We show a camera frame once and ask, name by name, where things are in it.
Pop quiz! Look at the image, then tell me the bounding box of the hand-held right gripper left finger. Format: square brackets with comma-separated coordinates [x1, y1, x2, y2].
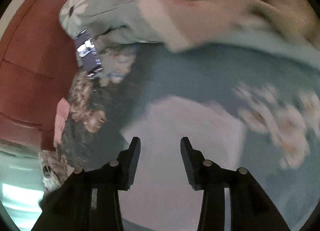
[31, 137, 141, 231]

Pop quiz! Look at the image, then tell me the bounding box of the daisy print quilt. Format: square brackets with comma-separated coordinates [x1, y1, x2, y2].
[59, 0, 320, 72]

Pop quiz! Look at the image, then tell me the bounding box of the light blue garment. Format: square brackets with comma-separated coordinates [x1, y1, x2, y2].
[120, 96, 247, 231]

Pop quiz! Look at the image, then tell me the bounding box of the pink knitted cloth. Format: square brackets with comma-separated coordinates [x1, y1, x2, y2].
[54, 97, 70, 144]

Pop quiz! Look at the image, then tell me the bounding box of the smartphone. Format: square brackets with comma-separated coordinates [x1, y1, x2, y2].
[75, 28, 103, 78]

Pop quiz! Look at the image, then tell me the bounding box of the red wooden headboard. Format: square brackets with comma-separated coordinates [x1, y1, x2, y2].
[0, 0, 100, 152]

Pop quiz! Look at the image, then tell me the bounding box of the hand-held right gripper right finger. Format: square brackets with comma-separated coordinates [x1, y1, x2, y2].
[180, 137, 290, 231]

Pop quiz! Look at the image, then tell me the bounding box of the beige brown fleece garment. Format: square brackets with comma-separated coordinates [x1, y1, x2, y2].
[137, 0, 318, 53]

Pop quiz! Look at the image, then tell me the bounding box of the floral teal bed sheet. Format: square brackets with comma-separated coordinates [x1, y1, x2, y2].
[39, 43, 320, 231]

